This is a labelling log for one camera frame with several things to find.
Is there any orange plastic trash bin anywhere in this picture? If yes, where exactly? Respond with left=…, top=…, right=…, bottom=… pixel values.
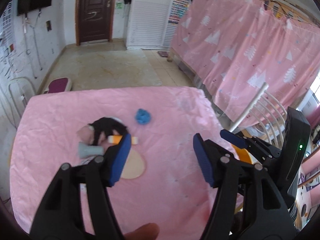
left=232, top=145, right=252, bottom=164

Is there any operator thumb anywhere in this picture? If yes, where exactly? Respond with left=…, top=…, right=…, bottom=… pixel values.
left=124, top=223, right=160, bottom=240

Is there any orange white tube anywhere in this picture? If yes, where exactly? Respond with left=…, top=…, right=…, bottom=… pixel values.
left=107, top=135, right=138, bottom=145

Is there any plush toy doll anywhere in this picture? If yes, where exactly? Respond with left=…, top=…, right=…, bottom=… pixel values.
left=76, top=117, right=146, bottom=186

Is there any grey cup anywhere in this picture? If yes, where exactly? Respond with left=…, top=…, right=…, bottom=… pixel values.
left=78, top=142, right=104, bottom=159

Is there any white slatted chair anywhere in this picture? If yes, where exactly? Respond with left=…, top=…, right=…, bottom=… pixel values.
left=227, top=82, right=287, bottom=148

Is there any blue crumpled ball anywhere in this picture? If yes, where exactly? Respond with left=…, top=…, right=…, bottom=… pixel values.
left=135, top=108, right=151, bottom=125

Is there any pink table cloth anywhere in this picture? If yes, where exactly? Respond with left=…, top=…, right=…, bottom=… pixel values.
left=10, top=87, right=233, bottom=239

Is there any pink patterned bed curtain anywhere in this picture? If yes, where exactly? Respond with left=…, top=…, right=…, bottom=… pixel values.
left=171, top=0, right=319, bottom=121

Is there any white louvered wardrobe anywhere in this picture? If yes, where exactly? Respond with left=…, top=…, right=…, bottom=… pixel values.
left=126, top=0, right=172, bottom=49

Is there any dark brown door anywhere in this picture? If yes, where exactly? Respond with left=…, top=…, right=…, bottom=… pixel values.
left=75, top=0, right=115, bottom=46

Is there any eye chart poster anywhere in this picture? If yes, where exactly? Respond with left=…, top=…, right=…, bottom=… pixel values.
left=1, top=0, right=15, bottom=57

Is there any white metal chair frame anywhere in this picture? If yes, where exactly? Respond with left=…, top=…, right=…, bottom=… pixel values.
left=8, top=77, right=37, bottom=119

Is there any colourful wall chart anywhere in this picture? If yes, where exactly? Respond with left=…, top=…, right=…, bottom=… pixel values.
left=168, top=0, right=190, bottom=24

